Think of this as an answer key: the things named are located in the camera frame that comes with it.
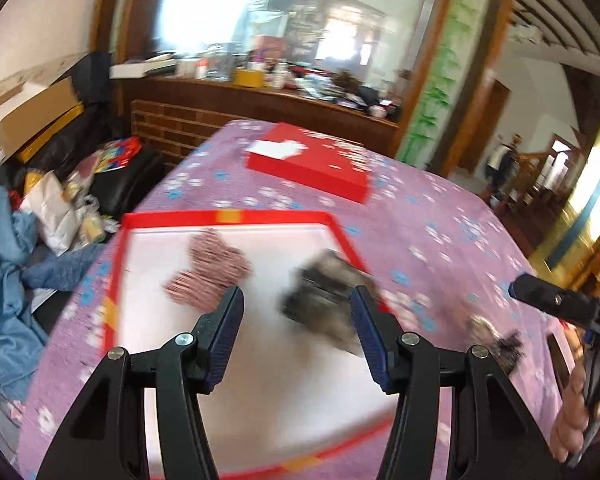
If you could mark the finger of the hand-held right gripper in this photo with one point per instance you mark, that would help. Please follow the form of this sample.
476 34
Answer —
555 300

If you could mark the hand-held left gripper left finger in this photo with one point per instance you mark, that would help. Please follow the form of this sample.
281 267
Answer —
225 330

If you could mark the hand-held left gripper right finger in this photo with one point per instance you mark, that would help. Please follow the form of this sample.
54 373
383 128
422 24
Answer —
367 330

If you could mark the grey organza bow hair clip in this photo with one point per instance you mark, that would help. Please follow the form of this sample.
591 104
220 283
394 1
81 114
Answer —
325 295

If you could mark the dark red beaded hair clip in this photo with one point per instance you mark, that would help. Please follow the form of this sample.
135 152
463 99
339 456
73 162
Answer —
507 352

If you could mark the red tray box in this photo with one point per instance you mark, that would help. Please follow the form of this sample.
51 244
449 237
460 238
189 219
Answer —
280 385

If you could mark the person's right hand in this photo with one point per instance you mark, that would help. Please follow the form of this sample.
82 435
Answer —
570 420

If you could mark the gold pillar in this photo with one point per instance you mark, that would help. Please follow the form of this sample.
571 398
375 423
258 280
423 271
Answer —
580 200

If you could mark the purple floral tablecloth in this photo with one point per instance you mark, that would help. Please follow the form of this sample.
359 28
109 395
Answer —
430 240

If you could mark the wooden stair railing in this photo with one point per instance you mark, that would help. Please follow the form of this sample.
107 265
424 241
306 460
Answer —
525 175

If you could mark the black and white jacket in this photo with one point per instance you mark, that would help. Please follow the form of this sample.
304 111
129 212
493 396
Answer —
500 160

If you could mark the red box lid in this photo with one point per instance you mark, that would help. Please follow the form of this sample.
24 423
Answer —
325 165

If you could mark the black sofa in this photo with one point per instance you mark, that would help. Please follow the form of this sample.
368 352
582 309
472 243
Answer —
125 180

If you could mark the brown wooden door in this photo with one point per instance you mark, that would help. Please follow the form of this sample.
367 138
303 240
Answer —
485 125

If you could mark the colourful packet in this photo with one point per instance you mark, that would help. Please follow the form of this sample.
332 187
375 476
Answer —
120 152

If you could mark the white plastic bag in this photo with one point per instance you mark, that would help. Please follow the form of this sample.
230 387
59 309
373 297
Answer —
50 205

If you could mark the blue cloth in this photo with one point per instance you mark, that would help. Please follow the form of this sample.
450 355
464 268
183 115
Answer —
5 280

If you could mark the wooden counter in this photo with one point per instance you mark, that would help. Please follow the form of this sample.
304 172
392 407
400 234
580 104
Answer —
280 105

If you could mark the yellow box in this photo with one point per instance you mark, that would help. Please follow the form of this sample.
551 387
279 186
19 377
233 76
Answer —
248 78

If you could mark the bamboo painted pillar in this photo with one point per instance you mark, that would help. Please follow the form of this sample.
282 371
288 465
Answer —
445 70

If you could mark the white flat box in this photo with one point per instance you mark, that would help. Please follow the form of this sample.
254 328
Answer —
140 67

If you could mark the cardboard box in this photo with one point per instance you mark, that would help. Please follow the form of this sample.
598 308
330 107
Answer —
30 115

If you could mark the etched glass partition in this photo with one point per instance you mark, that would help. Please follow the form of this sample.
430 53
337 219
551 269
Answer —
300 15

